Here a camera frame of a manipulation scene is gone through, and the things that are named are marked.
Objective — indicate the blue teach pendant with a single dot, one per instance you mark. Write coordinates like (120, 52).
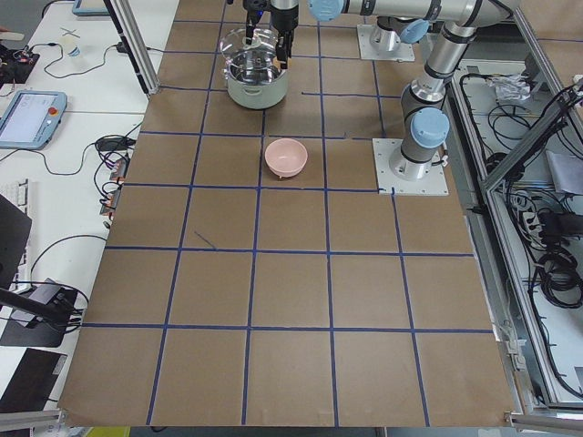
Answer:
(89, 8)
(31, 119)

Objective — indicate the crumpled white paper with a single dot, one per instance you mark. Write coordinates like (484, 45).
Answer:
(510, 88)

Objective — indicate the light green electric pot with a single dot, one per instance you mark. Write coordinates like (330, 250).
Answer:
(253, 80)

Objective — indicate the white paper cup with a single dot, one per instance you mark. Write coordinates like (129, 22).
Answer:
(70, 46)

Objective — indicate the white keyboard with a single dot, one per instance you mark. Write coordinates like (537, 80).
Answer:
(16, 224)

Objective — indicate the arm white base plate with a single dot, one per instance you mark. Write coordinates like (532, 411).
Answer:
(378, 44)
(396, 175)

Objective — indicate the black monitor stand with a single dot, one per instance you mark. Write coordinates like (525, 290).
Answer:
(40, 318)

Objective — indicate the glass pot lid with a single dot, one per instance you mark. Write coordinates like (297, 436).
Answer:
(236, 49)

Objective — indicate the aluminium frame post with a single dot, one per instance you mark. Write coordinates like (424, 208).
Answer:
(127, 27)

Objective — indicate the pink bowl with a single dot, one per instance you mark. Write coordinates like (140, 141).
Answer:
(286, 157)

